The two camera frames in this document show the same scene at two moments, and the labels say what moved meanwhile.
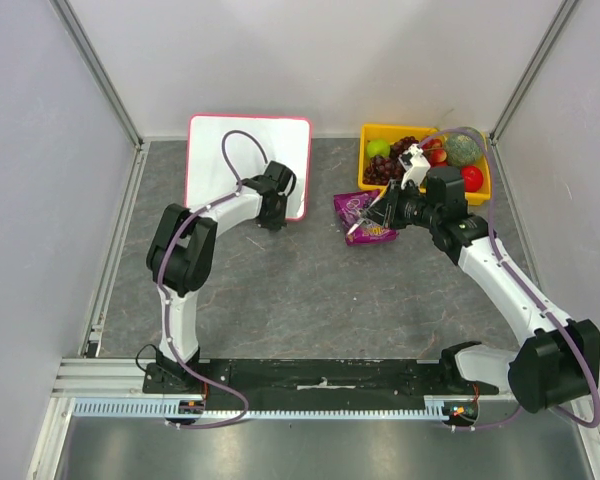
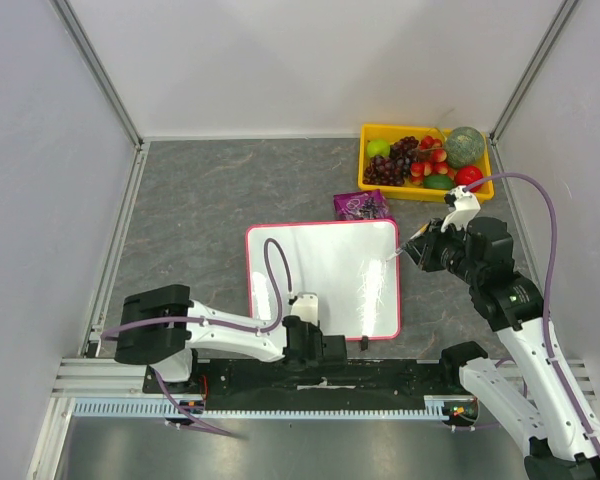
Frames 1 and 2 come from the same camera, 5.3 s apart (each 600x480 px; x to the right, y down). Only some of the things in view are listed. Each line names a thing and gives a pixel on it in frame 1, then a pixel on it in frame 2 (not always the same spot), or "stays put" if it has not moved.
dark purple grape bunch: (381, 170) stays put
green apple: (378, 147) stays put
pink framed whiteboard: (222, 150) to (352, 266)
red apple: (473, 178) stays put
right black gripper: (390, 209) to (426, 251)
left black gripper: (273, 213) to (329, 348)
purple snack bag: (359, 228) stays put
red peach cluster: (435, 152) stays put
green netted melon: (463, 149) stays put
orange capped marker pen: (364, 215) to (418, 233)
